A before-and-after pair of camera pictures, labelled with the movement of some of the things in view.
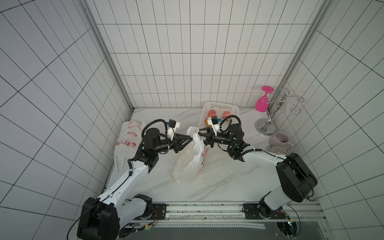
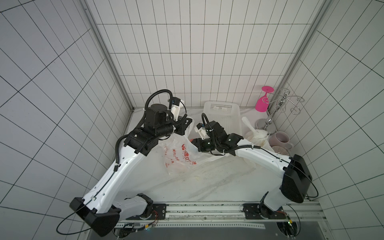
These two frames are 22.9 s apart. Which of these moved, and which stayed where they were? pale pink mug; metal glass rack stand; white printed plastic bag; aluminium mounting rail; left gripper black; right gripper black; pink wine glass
Moved: left gripper black; white printed plastic bag; right gripper black
Stayed: pink wine glass; aluminium mounting rail; pale pink mug; metal glass rack stand
